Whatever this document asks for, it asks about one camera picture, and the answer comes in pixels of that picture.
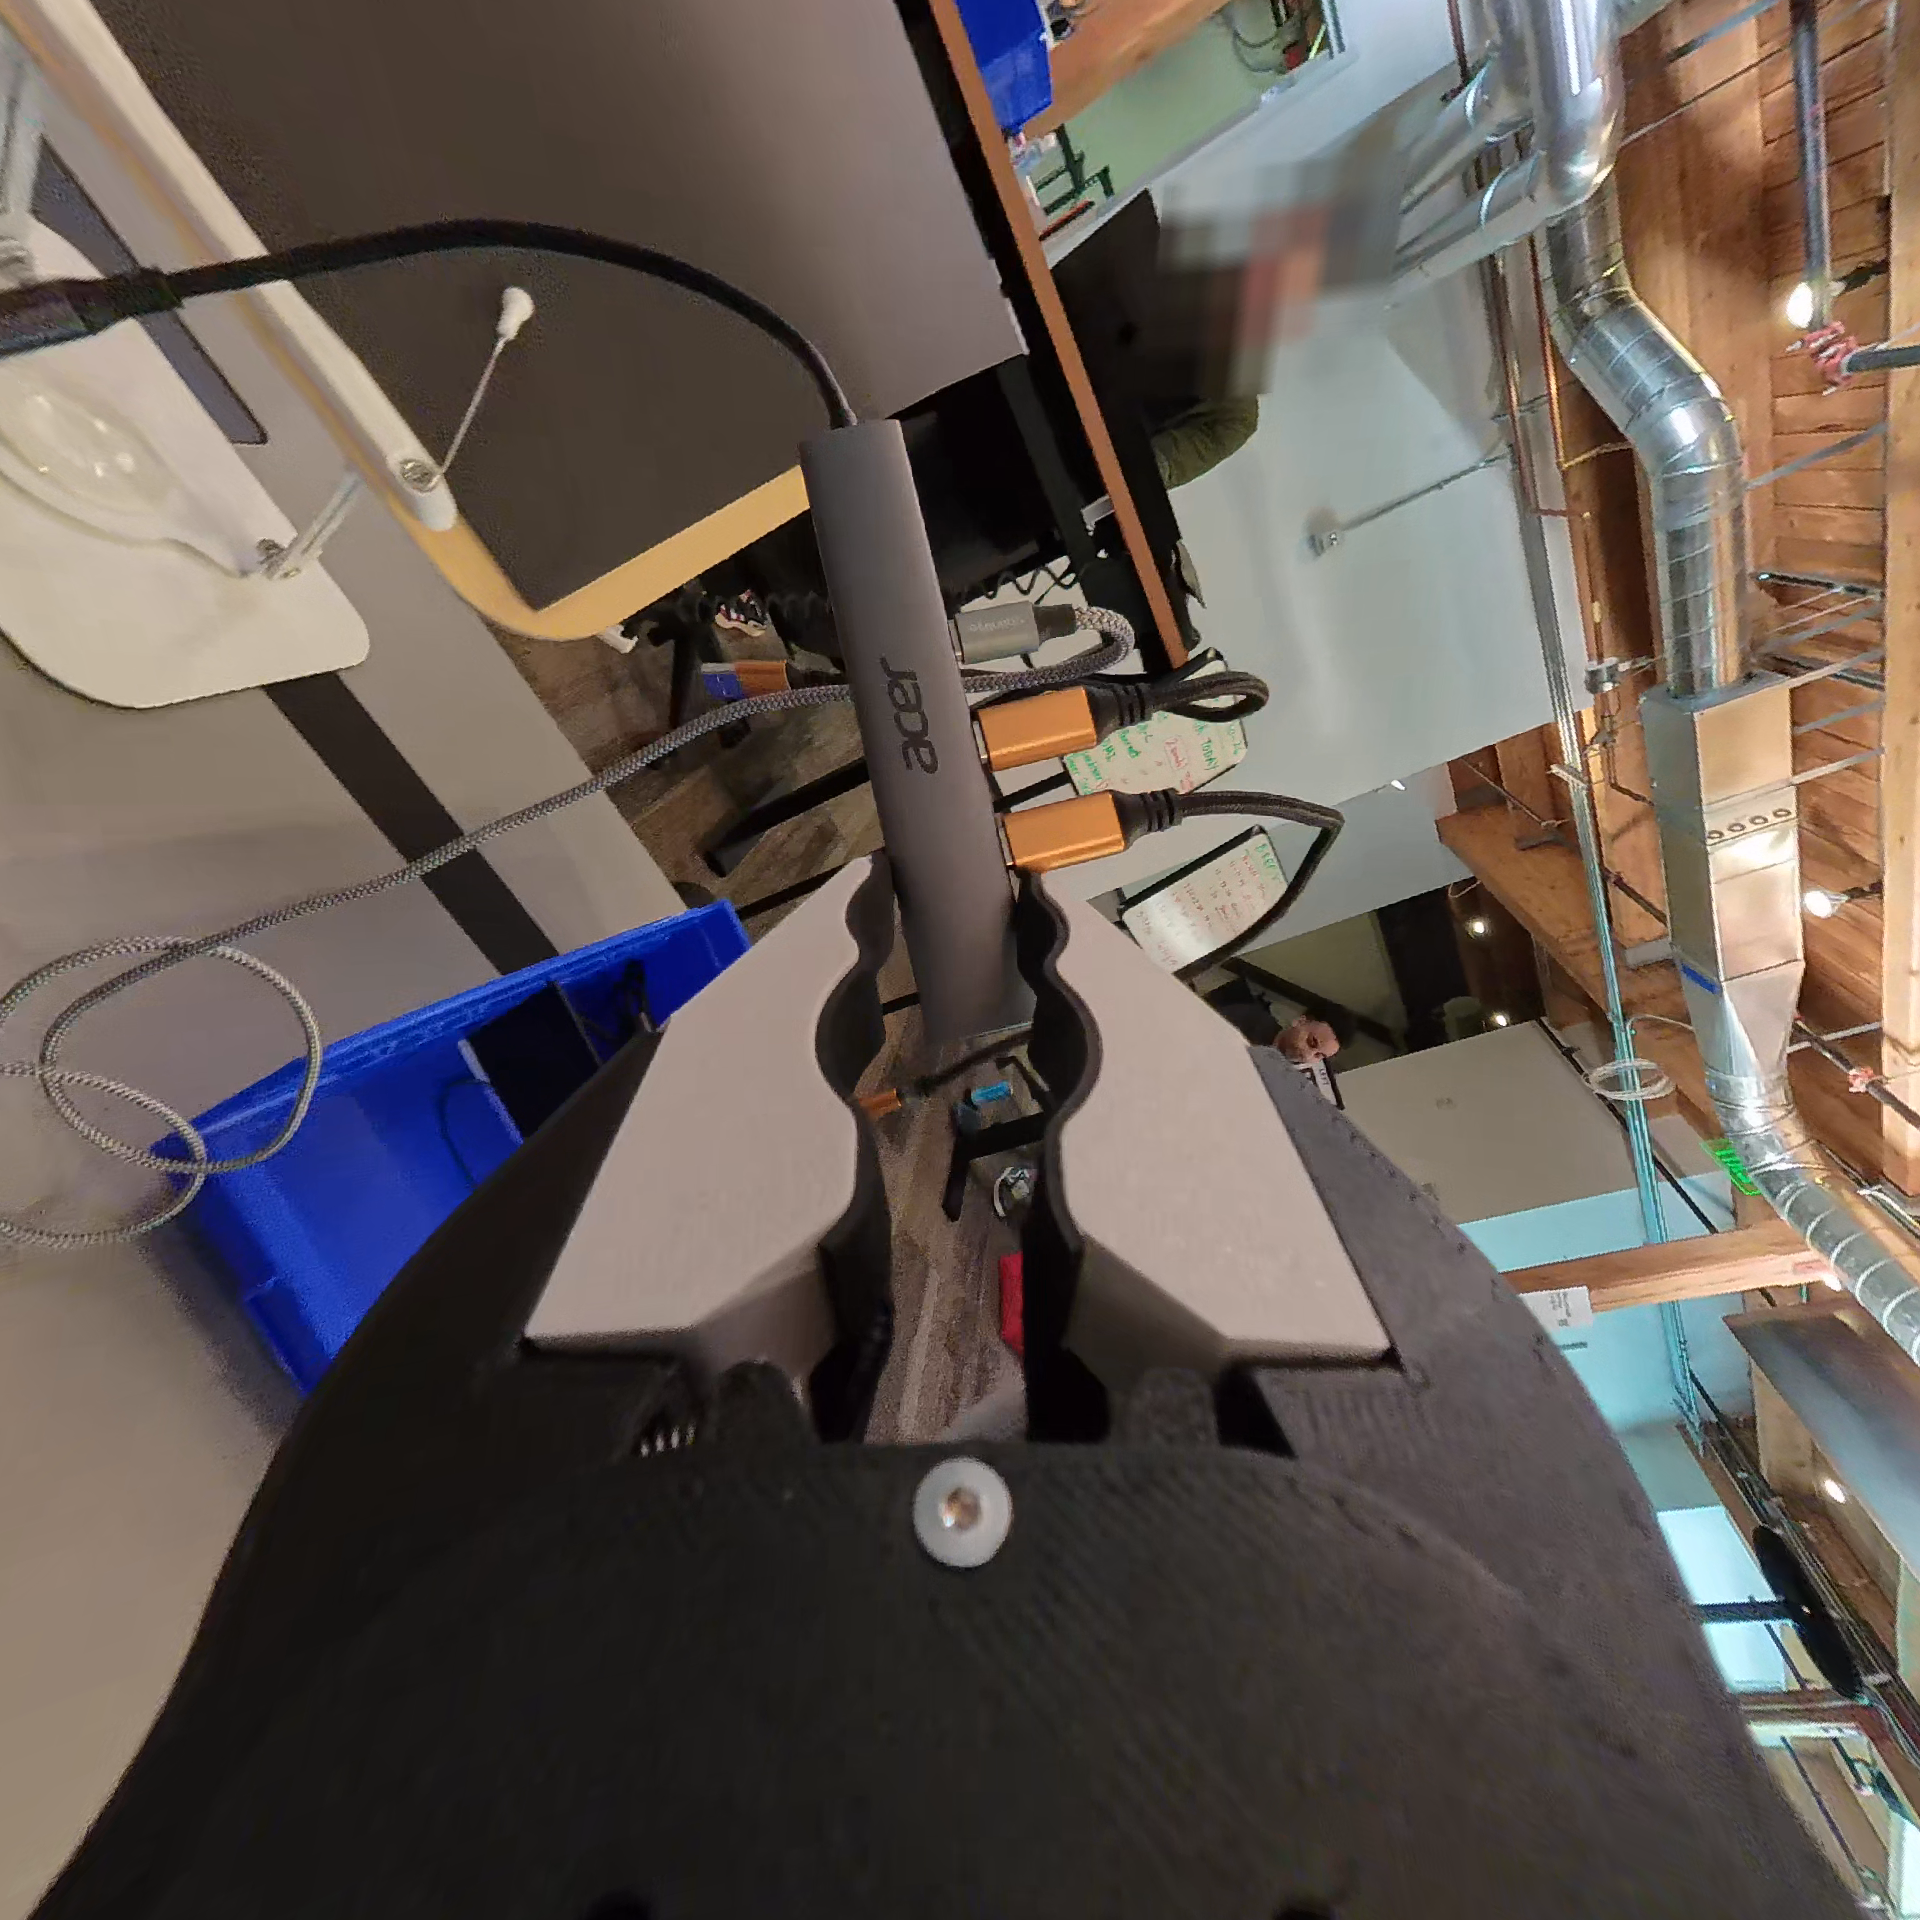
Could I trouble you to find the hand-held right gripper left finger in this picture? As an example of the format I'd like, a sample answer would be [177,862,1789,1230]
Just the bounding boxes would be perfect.
[527,857,902,1410]

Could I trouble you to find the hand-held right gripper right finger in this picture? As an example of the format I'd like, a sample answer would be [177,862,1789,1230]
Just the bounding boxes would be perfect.
[1022,872,1399,1410]

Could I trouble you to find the black cable with orange plug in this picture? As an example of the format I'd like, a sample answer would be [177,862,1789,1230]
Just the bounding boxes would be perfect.
[966,665,1277,786]
[999,780,1347,887]

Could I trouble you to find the grey braided cable silver plug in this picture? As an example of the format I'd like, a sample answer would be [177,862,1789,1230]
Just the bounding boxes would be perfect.
[0,586,1150,1256]

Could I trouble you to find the blue plastic bin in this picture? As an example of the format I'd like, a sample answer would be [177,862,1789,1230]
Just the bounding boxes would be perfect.
[150,896,751,1388]

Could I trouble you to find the wooden beam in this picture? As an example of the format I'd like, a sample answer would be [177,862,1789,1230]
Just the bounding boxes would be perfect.
[1502,1216,1920,1306]

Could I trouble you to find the small blue desk bin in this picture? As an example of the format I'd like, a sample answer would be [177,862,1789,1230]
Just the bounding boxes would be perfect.
[966,0,1058,128]

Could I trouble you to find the silver ceiling duct pipes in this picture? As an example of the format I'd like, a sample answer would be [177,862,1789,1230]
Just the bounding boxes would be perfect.
[1458,0,1920,1369]

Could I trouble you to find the thin black cable small plug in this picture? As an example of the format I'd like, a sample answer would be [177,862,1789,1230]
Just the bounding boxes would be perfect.
[0,214,865,427]

